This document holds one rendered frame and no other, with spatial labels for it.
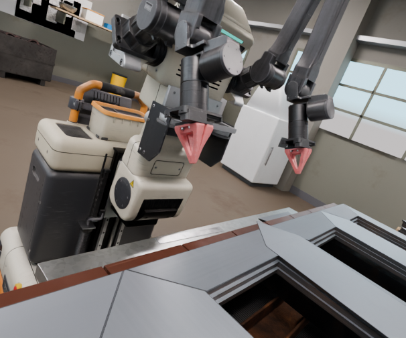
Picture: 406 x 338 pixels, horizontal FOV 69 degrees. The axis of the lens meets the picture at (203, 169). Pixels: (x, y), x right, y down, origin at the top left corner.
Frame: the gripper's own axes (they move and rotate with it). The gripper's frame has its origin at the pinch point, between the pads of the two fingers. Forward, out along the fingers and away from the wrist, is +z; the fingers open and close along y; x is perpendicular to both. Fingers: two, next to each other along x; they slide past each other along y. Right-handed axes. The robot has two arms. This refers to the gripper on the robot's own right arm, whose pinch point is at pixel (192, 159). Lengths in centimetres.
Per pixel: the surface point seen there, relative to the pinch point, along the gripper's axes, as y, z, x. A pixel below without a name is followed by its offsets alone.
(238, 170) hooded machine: 315, -22, 235
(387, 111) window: 406, -100, 59
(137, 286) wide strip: -15.6, 19.4, -5.9
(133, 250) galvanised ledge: 3.7, 22.3, 25.9
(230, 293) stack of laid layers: 1.2, 23.6, -8.9
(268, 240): 22.8, 17.8, -2.9
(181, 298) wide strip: -10.6, 21.3, -9.6
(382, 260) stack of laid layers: 66, 27, -16
